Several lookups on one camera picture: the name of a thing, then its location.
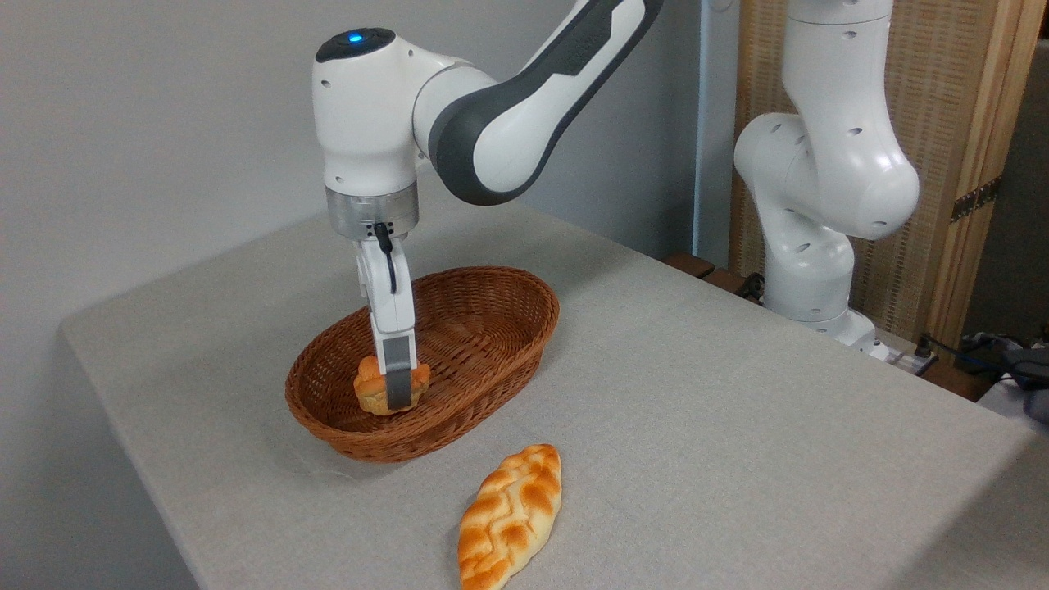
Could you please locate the black power cable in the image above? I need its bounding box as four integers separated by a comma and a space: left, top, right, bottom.
916, 331, 1049, 388

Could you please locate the long braided bread loaf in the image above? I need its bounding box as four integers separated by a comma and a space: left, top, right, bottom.
457, 443, 564, 590

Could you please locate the dark metal screen hinge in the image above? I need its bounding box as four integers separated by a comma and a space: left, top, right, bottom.
951, 176, 1002, 224

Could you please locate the white vertical pipe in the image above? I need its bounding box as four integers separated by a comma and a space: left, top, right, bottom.
691, 0, 738, 267

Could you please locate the grey fabric tablecloth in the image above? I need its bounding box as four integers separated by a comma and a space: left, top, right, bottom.
61, 197, 1049, 590

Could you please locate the round golden bread roll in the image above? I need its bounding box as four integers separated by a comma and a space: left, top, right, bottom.
353, 354, 432, 417

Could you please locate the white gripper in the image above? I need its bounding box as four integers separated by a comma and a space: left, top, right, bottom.
354, 238, 421, 411

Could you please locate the brown oval wicker basket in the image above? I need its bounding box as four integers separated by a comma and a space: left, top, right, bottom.
284, 265, 561, 464

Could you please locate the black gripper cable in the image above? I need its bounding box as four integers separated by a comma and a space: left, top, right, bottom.
373, 221, 400, 296

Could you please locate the white power strip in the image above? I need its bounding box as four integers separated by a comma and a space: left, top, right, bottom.
881, 347, 937, 376

